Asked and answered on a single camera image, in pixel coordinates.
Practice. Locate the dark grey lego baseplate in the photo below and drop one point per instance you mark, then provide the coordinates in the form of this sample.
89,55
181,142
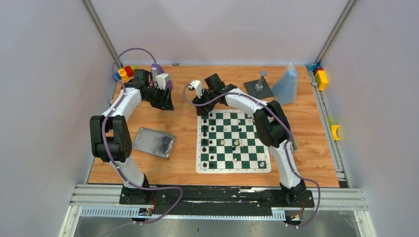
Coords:
254,91

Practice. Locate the purple metronome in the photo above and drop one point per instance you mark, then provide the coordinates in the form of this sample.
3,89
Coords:
156,69

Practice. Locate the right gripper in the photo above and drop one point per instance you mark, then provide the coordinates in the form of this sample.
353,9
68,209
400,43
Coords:
205,109

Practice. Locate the silver tin lid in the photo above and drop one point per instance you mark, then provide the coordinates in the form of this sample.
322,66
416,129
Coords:
153,142

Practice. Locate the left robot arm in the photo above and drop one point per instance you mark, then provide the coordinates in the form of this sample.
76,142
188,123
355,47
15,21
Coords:
110,136

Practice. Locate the yellow wooden cylinder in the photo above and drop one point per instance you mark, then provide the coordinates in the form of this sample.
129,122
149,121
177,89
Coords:
122,74

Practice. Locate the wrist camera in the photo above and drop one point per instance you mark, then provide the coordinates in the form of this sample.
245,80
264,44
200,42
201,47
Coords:
197,86
163,81

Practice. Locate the grey lego tower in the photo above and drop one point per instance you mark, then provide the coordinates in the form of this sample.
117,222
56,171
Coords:
259,85

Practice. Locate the colourful lego brick stack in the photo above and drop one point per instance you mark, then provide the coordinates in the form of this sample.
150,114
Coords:
319,75

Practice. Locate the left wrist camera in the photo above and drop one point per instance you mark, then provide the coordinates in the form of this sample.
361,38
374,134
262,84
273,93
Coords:
163,81

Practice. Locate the red wooden cylinder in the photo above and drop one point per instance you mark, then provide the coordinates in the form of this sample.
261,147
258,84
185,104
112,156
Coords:
129,71

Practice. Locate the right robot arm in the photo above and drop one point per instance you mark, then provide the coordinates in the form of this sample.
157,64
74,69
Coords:
271,123

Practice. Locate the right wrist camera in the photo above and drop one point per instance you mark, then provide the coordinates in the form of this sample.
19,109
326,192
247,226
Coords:
197,86

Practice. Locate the green white chess board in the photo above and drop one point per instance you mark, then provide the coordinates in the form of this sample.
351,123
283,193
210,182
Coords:
227,142

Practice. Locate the blue plastic bag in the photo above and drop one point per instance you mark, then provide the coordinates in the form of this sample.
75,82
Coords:
285,89

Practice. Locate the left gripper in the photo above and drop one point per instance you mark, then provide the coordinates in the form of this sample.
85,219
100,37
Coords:
165,102

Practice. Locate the blue wooden block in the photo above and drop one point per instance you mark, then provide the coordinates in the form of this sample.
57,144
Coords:
117,77

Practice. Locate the yellow curved block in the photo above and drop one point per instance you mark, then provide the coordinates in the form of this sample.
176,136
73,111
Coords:
334,129

